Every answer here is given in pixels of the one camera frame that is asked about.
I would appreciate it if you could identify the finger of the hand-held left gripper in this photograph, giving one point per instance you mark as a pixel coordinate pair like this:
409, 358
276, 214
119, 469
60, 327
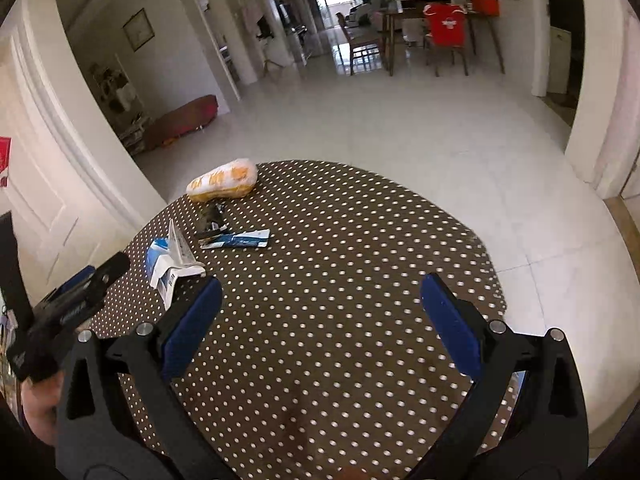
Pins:
107, 271
75, 281

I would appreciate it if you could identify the white panelled door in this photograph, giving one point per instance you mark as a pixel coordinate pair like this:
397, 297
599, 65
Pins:
45, 170

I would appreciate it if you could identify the red shirt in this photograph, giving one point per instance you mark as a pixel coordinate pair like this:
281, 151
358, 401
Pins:
445, 22

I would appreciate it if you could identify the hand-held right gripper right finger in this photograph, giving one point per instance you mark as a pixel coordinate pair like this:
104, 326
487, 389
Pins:
450, 320

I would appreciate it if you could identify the person's left hand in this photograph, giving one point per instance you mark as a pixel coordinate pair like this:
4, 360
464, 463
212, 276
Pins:
40, 405

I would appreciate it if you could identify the red wall poster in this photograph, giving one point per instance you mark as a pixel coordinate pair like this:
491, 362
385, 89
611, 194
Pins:
3, 160

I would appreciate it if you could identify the orange white snack bag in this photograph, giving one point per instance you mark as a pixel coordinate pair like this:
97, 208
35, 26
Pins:
225, 180

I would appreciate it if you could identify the black office chair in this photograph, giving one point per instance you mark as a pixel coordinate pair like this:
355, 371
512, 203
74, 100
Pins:
265, 30

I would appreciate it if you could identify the white shelf rack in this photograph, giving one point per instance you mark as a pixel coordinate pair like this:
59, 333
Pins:
125, 105

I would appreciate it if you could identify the white cabinet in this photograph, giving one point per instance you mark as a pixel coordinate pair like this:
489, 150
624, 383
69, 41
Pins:
560, 60

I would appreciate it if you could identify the blue white flat wrapper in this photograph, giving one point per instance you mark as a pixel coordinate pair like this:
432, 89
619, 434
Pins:
245, 239

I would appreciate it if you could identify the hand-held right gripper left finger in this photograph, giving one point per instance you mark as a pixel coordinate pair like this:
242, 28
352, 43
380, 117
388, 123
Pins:
195, 320

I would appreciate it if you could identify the red bag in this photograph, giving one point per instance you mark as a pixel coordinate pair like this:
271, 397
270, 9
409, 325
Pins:
485, 2

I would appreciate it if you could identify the dark crumpled wrapper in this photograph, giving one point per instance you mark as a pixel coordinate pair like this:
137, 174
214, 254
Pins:
211, 216

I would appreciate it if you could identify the brown dotted tablecloth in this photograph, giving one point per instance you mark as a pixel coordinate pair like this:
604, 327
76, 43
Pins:
325, 285

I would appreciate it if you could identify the wooden dining table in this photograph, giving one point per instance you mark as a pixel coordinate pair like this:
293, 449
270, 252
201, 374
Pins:
480, 25

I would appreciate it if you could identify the blue white carton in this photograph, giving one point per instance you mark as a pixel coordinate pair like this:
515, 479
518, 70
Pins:
160, 260

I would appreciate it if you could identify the framed wall picture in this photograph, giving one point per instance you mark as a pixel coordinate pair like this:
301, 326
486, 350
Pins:
137, 30

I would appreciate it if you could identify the wooden dining chair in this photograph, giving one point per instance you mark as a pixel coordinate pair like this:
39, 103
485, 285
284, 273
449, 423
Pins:
445, 57
360, 47

